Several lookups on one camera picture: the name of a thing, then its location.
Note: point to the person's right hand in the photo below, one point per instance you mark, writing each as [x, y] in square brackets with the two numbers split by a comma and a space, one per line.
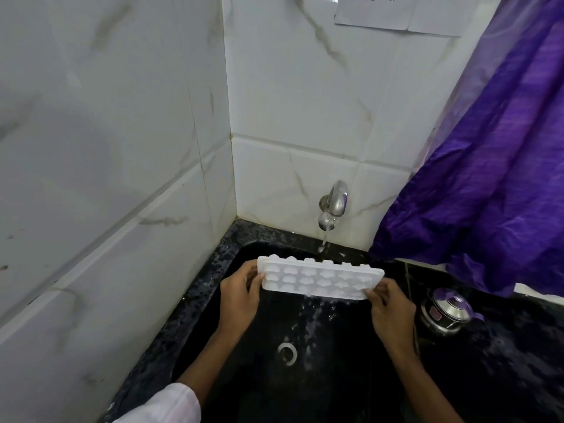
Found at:
[392, 317]

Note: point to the person's left hand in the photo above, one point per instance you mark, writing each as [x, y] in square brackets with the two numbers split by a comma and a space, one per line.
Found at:
[238, 303]

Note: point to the steel pot with purple lid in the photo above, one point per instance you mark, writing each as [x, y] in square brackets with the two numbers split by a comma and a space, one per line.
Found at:
[447, 310]

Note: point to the white ice tray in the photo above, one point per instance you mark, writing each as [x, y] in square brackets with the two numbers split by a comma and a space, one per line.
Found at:
[321, 277]

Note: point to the person's left forearm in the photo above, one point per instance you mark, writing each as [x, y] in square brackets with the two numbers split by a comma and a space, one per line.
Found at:
[202, 365]

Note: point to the person's right forearm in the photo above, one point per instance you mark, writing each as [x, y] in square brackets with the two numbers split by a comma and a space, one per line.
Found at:
[423, 387]

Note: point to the black sink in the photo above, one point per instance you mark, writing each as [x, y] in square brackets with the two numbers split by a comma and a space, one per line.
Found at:
[308, 370]

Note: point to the steel tap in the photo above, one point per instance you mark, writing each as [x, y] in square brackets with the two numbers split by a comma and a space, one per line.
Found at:
[337, 204]

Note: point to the white shirt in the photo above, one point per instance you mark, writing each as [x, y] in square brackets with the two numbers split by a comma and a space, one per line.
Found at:
[163, 405]

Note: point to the purple curtain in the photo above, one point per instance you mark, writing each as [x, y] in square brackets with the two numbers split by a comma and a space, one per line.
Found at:
[484, 171]

